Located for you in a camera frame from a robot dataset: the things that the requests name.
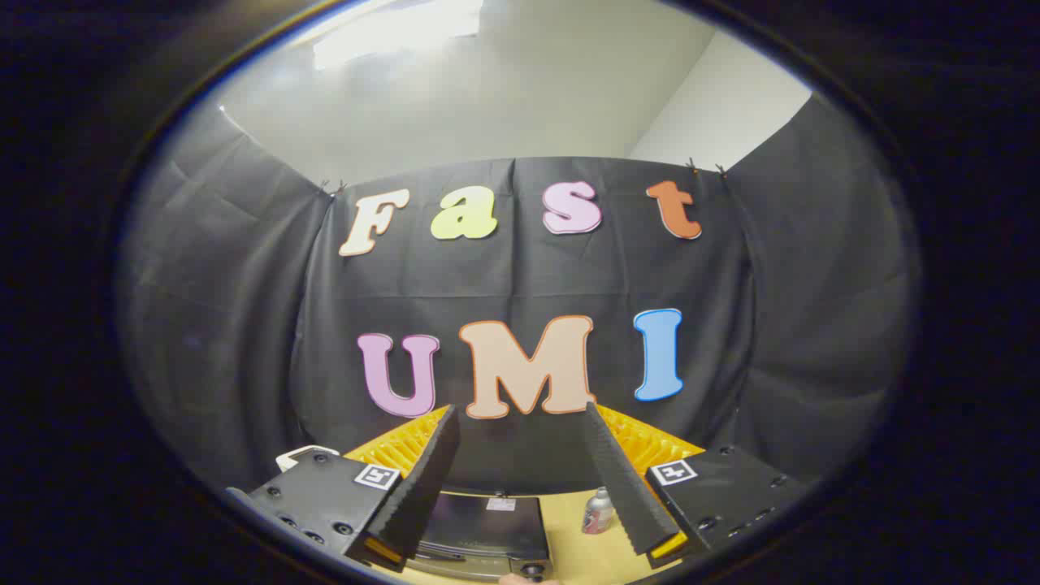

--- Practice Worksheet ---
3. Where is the black toaster oven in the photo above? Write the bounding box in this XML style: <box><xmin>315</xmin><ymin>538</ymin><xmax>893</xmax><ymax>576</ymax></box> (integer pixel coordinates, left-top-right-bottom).
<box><xmin>406</xmin><ymin>490</ymin><xmax>555</xmax><ymax>582</ymax></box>

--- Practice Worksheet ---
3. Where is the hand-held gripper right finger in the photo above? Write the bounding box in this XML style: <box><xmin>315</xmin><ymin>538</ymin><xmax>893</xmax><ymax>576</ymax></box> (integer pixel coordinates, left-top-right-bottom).
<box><xmin>585</xmin><ymin>401</ymin><xmax>813</xmax><ymax>570</ymax></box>

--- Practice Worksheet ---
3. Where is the silver bottle with pink label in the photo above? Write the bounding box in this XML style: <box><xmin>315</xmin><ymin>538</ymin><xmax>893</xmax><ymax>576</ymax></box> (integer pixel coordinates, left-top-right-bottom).
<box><xmin>582</xmin><ymin>487</ymin><xmax>616</xmax><ymax>535</ymax></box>

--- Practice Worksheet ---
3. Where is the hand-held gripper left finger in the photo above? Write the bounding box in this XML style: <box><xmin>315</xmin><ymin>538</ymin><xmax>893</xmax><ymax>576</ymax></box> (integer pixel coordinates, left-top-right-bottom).
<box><xmin>226</xmin><ymin>405</ymin><xmax>462</xmax><ymax>574</ymax></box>

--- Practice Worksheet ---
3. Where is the white pop-up toaster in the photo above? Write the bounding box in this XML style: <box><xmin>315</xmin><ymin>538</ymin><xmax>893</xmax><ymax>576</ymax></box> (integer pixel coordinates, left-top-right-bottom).
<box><xmin>275</xmin><ymin>444</ymin><xmax>340</xmax><ymax>474</ymax></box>

